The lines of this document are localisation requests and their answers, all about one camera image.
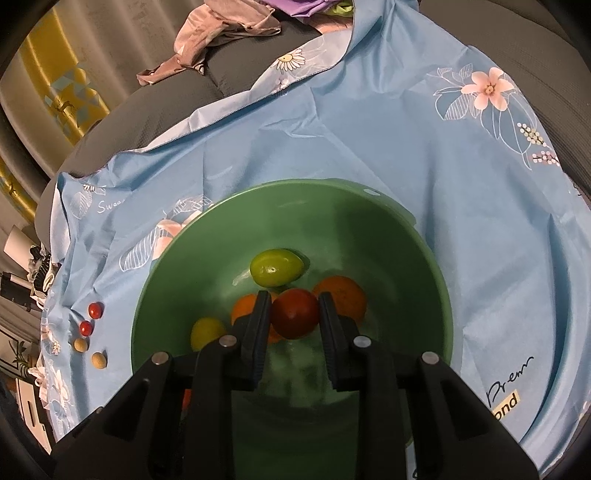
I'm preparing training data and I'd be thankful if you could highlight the yellow patterned curtain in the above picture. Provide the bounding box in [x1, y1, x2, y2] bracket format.
[1, 1, 109, 222]

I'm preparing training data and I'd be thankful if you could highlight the light blue floral cloth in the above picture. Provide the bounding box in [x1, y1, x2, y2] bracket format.
[41, 1, 590, 471]

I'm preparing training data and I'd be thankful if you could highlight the small orange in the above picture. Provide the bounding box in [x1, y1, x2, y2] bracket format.
[230, 292, 283, 345]

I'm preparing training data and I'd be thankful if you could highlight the large red tomato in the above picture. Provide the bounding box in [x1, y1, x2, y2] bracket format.
[270, 288, 320, 340]

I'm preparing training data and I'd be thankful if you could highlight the yellow small fruit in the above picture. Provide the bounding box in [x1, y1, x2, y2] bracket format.
[72, 338, 88, 353]
[91, 352, 107, 370]

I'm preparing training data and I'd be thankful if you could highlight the yellow lemon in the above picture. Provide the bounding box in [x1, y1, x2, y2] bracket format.
[189, 317, 226, 352]

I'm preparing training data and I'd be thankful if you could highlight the pink garment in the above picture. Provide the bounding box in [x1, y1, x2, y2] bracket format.
[136, 0, 281, 86]

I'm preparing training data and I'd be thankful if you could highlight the green mango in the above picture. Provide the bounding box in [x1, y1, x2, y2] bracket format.
[249, 249, 305, 288]

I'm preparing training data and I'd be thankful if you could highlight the large orange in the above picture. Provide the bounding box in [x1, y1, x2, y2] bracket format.
[311, 275, 368, 325]

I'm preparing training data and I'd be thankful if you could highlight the cherry tomato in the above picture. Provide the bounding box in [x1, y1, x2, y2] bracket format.
[181, 389, 191, 413]
[87, 302, 104, 320]
[79, 320, 94, 337]

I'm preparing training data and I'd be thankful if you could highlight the green plastic bowl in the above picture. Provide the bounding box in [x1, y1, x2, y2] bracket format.
[131, 180, 454, 479]

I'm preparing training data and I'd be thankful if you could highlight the purple garment pile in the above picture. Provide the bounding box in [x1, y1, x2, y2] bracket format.
[263, 0, 355, 18]

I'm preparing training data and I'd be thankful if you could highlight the clothes pile on left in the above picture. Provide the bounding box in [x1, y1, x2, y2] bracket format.
[27, 245, 60, 300]

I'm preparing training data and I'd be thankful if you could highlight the grey curtain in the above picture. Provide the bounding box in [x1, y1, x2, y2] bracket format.
[0, 0, 209, 186]

